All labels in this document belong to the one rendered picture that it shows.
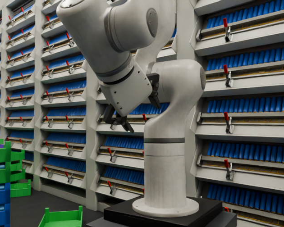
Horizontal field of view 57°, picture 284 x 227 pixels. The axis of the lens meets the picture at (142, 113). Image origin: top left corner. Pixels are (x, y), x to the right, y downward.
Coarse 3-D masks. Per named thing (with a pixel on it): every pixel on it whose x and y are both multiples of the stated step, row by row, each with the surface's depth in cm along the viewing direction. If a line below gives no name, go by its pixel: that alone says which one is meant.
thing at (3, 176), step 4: (8, 164) 102; (8, 168) 102; (0, 172) 100; (4, 172) 101; (8, 172) 102; (0, 176) 100; (4, 176) 101; (8, 176) 102; (0, 180) 100; (4, 180) 101; (8, 180) 102
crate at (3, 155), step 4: (0, 140) 116; (8, 144) 102; (0, 148) 100; (4, 148) 101; (8, 148) 102; (0, 152) 100; (4, 152) 101; (8, 152) 102; (0, 156) 100; (4, 156) 101; (8, 156) 102; (0, 160) 100; (4, 160) 101; (8, 160) 102
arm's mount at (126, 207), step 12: (120, 204) 79; (132, 204) 78; (204, 204) 78; (216, 204) 77; (108, 216) 74; (120, 216) 71; (132, 216) 69; (144, 216) 67; (192, 216) 67; (204, 216) 69
